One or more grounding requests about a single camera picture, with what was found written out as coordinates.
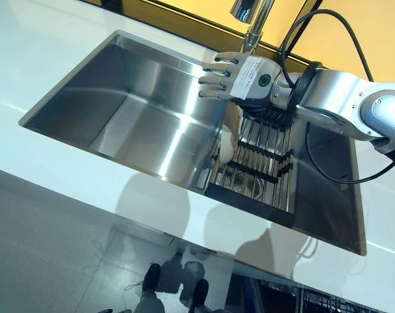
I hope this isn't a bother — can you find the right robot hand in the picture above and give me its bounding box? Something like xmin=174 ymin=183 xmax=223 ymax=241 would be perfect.
xmin=198 ymin=51 xmax=282 ymax=115

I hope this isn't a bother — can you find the beige ceramic plate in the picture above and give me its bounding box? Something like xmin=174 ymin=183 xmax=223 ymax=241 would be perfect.
xmin=216 ymin=125 xmax=244 ymax=164

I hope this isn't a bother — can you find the chrome kitchen faucet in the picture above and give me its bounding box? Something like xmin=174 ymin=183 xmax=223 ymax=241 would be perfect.
xmin=229 ymin=0 xmax=275 ymax=53

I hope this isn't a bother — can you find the metal sink drain strainer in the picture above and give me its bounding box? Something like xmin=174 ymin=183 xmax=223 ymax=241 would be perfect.
xmin=244 ymin=181 xmax=265 ymax=200

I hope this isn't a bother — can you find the stainless steel sink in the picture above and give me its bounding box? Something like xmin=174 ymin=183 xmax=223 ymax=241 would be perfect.
xmin=18 ymin=29 xmax=368 ymax=257

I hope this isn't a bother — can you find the black sink dish rack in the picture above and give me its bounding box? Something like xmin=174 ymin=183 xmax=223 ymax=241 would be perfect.
xmin=205 ymin=107 xmax=296 ymax=229

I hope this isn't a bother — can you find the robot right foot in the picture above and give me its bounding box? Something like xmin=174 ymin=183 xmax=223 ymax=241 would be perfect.
xmin=191 ymin=278 xmax=211 ymax=309

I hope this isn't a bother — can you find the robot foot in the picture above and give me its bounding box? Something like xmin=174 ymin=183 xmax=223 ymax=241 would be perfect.
xmin=142 ymin=263 xmax=162 ymax=294
xmin=191 ymin=278 xmax=211 ymax=309

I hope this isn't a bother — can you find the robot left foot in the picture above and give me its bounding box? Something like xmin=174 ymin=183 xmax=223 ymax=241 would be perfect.
xmin=142 ymin=263 xmax=162 ymax=294

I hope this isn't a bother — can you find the robot left leg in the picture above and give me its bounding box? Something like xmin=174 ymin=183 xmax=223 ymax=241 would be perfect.
xmin=134 ymin=288 xmax=168 ymax=313

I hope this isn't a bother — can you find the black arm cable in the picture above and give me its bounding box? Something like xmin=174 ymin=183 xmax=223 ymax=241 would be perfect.
xmin=280 ymin=8 xmax=395 ymax=184

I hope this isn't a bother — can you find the black window frame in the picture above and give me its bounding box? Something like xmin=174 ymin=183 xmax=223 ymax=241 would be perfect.
xmin=83 ymin=0 xmax=395 ymax=85

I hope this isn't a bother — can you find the dishwasher wire rack with tines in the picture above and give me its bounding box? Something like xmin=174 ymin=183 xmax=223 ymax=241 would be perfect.
xmin=231 ymin=273 xmax=390 ymax=313

